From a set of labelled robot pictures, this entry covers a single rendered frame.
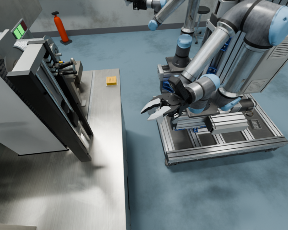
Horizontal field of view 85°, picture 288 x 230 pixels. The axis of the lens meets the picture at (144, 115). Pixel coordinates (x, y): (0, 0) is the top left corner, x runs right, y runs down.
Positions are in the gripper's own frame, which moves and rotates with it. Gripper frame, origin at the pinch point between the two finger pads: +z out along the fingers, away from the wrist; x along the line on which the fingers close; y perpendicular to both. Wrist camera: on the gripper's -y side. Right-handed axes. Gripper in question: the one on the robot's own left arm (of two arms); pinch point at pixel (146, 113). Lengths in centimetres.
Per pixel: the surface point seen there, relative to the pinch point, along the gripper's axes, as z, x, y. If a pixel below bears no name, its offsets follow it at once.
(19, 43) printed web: 28, 58, -15
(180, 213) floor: -16, -16, 127
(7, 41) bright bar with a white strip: 27.5, 27.5, -24.6
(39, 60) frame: 22.2, 16.1, -21.3
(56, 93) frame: 23.2, 22.6, -6.7
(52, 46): 16, 53, -12
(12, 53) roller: 28.9, 33.1, -19.6
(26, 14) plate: 19, 124, -14
